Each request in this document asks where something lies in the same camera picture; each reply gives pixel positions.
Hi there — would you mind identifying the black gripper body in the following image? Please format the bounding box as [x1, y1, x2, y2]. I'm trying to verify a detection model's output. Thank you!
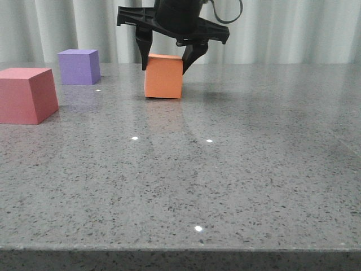
[117, 1, 230, 47]

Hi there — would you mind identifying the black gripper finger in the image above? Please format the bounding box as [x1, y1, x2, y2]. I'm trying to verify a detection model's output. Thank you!
[182, 42, 208, 74]
[135, 27, 153, 71]

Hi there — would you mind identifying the orange foam cube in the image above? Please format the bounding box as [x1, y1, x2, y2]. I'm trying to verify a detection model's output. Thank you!
[144, 54, 183, 99]

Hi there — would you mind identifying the purple foam cube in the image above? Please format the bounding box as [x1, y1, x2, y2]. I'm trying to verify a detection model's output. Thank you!
[58, 49, 101, 85]

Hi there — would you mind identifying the pale green curtain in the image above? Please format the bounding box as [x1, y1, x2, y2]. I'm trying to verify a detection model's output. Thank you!
[1, 1, 360, 64]

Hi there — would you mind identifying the pink foam cube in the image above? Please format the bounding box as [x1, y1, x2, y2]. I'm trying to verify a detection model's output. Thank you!
[1, 68, 59, 125]

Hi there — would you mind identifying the black cable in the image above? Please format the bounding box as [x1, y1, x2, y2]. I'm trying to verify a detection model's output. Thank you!
[209, 0, 244, 24]

